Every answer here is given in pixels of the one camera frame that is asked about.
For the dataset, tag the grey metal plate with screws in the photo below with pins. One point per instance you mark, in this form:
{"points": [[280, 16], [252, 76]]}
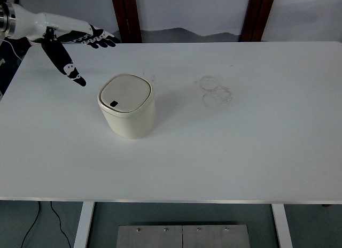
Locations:
{"points": [[160, 238]]}

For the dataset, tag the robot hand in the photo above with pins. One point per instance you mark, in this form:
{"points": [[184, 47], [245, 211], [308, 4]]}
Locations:
{"points": [[26, 23]]}

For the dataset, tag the white table leg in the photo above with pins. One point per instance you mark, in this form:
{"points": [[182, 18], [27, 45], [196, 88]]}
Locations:
{"points": [[83, 226], [282, 226]]}

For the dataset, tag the cream trash bin with lid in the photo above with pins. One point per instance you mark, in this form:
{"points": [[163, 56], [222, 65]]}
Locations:
{"points": [[131, 122]]}

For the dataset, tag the landscape painted screen panel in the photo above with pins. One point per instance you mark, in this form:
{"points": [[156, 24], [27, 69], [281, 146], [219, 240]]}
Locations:
{"points": [[307, 15], [192, 12], [80, 4]]}

